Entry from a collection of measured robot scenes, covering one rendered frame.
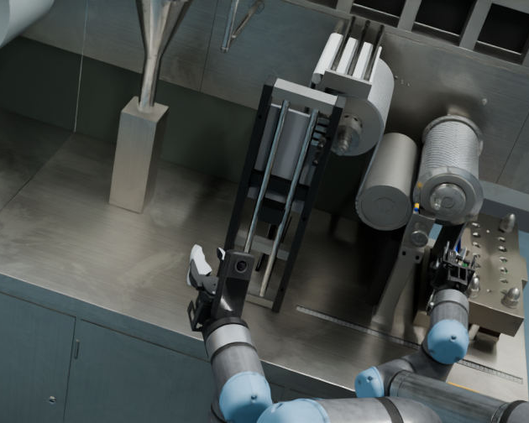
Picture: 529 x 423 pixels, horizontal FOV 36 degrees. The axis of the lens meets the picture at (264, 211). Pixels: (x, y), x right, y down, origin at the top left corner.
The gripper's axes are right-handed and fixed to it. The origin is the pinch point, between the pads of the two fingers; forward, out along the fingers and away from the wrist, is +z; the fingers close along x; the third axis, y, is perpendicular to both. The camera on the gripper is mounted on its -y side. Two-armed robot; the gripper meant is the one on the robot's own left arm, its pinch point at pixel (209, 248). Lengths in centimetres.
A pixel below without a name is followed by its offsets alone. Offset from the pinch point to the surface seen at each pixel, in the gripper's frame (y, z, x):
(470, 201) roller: -11, 15, 59
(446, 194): -11, 16, 53
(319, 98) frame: -23.2, 21.3, 19.1
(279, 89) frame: -21.9, 24.3, 11.8
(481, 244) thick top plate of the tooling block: 9, 29, 82
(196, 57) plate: -1, 77, 11
